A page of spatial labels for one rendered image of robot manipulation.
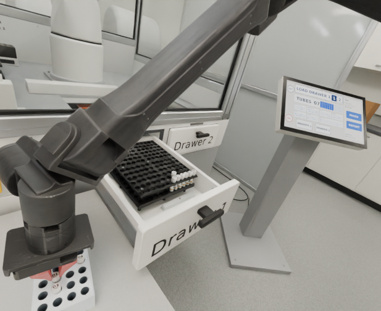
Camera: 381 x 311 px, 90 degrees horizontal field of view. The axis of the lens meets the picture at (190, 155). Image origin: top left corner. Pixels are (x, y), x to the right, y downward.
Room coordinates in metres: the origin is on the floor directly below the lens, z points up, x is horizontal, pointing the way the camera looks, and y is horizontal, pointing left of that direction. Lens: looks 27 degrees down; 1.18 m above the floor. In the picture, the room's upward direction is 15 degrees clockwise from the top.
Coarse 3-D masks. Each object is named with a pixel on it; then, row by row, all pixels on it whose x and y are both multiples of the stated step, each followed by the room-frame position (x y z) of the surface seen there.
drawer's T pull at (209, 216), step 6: (198, 210) 0.30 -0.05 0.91; (204, 210) 0.30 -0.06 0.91; (210, 210) 0.31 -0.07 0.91; (216, 210) 0.31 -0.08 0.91; (222, 210) 0.32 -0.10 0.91; (204, 216) 0.29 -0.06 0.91; (210, 216) 0.29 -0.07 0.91; (216, 216) 0.30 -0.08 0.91; (198, 222) 0.27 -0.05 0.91; (204, 222) 0.27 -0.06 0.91; (210, 222) 0.28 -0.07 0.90
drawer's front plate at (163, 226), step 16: (208, 192) 0.34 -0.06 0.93; (224, 192) 0.37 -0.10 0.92; (176, 208) 0.27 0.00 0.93; (192, 208) 0.29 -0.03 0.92; (224, 208) 0.40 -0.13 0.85; (144, 224) 0.22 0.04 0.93; (160, 224) 0.23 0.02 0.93; (176, 224) 0.26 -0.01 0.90; (192, 224) 0.30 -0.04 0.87; (144, 240) 0.21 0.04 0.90; (160, 240) 0.23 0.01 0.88; (176, 240) 0.27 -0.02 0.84; (144, 256) 0.21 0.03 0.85
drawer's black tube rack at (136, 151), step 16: (144, 144) 0.54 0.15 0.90; (128, 160) 0.43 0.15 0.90; (144, 160) 0.45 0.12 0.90; (160, 160) 0.47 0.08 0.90; (176, 160) 0.50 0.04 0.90; (128, 176) 0.36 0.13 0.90; (144, 176) 0.38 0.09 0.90; (160, 176) 0.39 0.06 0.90; (128, 192) 0.34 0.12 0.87; (160, 192) 0.37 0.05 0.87; (176, 192) 0.39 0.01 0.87
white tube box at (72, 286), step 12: (84, 252) 0.22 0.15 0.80; (84, 264) 0.20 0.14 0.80; (72, 276) 0.18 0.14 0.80; (84, 276) 0.18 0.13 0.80; (36, 288) 0.15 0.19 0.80; (48, 288) 0.15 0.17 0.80; (72, 288) 0.16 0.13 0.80; (84, 288) 0.17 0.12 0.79; (36, 300) 0.13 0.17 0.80; (48, 300) 0.14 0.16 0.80; (60, 300) 0.15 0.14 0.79; (72, 300) 0.15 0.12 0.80; (84, 300) 0.15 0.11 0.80
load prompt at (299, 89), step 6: (300, 90) 1.14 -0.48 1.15; (306, 90) 1.15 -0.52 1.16; (312, 90) 1.16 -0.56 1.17; (318, 90) 1.17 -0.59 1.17; (312, 96) 1.14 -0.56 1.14; (318, 96) 1.15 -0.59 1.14; (324, 96) 1.16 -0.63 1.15; (330, 96) 1.17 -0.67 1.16; (336, 96) 1.18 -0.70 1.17; (342, 96) 1.20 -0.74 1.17; (336, 102) 1.16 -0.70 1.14; (342, 102) 1.17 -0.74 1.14
